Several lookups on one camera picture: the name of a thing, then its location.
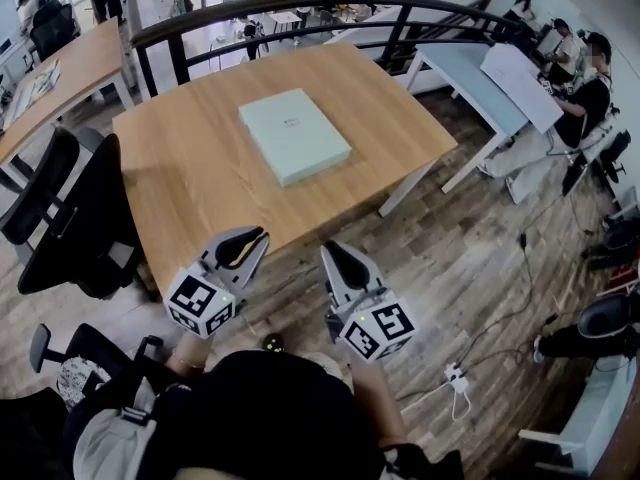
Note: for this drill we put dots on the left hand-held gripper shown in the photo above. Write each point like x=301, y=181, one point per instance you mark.
x=200, y=303

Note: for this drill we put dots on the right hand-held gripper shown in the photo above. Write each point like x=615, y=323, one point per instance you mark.
x=380, y=330

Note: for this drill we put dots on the pale green box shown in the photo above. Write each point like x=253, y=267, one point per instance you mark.
x=292, y=135

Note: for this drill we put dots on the person's right forearm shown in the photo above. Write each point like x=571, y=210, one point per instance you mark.
x=380, y=408

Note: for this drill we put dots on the person's left forearm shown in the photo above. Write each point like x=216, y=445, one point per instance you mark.
x=190, y=355

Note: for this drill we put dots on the person's left black shoe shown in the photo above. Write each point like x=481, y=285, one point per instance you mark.
x=273, y=343

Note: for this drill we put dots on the black office chair with headrest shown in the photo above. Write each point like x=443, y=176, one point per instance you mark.
x=95, y=218

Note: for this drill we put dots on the white power strip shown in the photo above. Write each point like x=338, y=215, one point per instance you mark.
x=455, y=377

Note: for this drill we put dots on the person's black shirt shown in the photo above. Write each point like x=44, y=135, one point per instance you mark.
x=270, y=418

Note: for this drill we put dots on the black curved railing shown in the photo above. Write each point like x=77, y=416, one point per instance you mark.
x=177, y=63

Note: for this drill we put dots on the speckled round seat cushion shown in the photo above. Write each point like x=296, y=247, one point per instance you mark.
x=75, y=375

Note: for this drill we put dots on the person's grey vest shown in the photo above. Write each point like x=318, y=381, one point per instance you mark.
x=107, y=443

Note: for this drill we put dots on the pale blue table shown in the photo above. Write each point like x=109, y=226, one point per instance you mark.
x=605, y=418
x=470, y=73

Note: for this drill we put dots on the large white cardboard box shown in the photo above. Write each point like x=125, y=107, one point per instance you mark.
x=525, y=90

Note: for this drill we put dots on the black rounded chair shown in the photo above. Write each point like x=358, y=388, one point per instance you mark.
x=605, y=315

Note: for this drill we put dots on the colourful magazines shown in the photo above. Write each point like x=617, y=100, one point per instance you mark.
x=37, y=85

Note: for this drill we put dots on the black mesh office chair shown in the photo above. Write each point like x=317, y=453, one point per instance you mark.
x=52, y=30

